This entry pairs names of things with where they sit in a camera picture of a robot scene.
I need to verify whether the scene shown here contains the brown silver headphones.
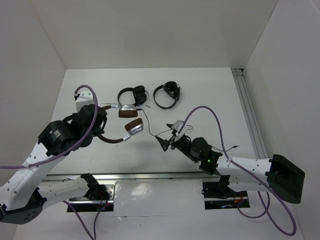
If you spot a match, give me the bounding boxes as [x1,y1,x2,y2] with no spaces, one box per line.
[96,102,145,145]

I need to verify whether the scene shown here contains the thin black headphone cable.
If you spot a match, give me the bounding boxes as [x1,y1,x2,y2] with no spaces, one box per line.
[136,107,240,153]

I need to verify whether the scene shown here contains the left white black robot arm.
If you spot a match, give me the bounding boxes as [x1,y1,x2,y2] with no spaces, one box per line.
[0,104,108,225]

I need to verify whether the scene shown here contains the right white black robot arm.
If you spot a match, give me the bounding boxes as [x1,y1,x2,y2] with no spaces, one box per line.
[156,121,305,204]

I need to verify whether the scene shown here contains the black headphones left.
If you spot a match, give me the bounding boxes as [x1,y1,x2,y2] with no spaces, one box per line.
[117,85,149,107]

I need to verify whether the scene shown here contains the black headphones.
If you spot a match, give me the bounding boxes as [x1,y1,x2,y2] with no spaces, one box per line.
[152,81,182,110]
[117,85,149,107]

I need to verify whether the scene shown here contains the black headphones right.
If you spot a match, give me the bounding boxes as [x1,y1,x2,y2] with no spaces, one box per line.
[152,81,182,110]

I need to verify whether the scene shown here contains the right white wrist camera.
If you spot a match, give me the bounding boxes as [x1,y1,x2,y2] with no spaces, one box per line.
[172,120,190,142]

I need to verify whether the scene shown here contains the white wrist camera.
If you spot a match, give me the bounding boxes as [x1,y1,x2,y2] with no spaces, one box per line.
[172,120,190,142]
[74,90,95,113]

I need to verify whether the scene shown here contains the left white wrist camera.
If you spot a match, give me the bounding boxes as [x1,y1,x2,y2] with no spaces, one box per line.
[74,90,95,113]

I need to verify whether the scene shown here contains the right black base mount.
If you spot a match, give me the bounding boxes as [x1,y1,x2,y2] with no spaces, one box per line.
[201,182,248,200]

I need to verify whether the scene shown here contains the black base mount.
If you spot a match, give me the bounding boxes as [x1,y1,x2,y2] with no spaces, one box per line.
[201,182,248,200]
[67,182,116,201]

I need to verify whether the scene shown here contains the aluminium rail front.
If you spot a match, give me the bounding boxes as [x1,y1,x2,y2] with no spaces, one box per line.
[42,171,226,182]

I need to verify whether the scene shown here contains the aluminium rail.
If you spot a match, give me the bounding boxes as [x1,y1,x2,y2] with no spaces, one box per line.
[42,171,226,182]
[231,68,268,159]

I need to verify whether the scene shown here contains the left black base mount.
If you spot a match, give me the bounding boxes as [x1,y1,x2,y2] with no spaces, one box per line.
[67,182,116,201]

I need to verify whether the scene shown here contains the aluminium rail right side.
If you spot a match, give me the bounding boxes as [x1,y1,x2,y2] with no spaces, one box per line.
[231,68,268,159]

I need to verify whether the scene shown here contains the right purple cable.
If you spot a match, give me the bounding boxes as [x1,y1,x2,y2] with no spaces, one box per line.
[178,106,297,236]

